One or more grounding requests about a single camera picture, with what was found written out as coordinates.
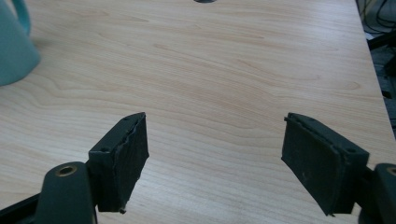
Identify black cables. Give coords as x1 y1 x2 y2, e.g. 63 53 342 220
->
356 0 396 35

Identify black stand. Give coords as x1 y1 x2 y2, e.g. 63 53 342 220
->
366 31 396 101

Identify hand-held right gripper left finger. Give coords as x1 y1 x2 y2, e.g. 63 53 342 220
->
87 111 150 215

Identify teal mug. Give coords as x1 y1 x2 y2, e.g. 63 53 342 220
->
0 0 42 88

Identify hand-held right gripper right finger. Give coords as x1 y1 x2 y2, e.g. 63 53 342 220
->
281 112 371 217

